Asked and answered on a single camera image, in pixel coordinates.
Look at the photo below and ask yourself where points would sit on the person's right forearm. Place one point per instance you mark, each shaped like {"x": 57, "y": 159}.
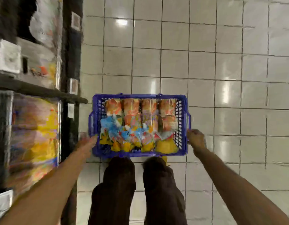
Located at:
{"x": 240, "y": 192}

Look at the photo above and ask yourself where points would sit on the row of pale printed packets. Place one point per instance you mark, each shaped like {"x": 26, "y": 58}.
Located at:
{"x": 43, "y": 28}

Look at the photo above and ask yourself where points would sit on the blue plastic shopping basket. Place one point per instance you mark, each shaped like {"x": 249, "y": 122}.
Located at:
{"x": 139, "y": 96}

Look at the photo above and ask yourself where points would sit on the person's right leg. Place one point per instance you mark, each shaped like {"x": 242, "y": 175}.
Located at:
{"x": 163, "y": 196}

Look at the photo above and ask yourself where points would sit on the row of yellow purple packets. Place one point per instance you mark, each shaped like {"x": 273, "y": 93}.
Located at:
{"x": 36, "y": 142}

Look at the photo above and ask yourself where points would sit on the person's left forearm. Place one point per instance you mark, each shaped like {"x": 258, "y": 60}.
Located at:
{"x": 41, "y": 196}

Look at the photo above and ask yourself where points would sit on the person's right hand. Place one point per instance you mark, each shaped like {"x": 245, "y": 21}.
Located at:
{"x": 197, "y": 139}

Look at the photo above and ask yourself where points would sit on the person's leg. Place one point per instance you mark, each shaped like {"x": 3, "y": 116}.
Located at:
{"x": 163, "y": 196}
{"x": 114, "y": 192}

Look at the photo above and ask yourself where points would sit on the black metal store shelf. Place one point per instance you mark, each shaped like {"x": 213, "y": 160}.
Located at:
{"x": 71, "y": 56}

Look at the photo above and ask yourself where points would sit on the person's left hand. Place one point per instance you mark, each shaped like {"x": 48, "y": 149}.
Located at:
{"x": 84, "y": 145}

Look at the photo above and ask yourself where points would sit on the white price tag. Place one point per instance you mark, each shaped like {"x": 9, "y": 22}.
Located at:
{"x": 71, "y": 110}
{"x": 75, "y": 21}
{"x": 73, "y": 86}
{"x": 9, "y": 56}
{"x": 2, "y": 203}

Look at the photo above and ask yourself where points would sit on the person's left leg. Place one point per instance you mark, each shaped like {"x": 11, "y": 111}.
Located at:
{"x": 114, "y": 192}

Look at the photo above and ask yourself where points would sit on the orange yellow jelly bowl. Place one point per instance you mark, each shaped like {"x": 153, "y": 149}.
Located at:
{"x": 166, "y": 146}

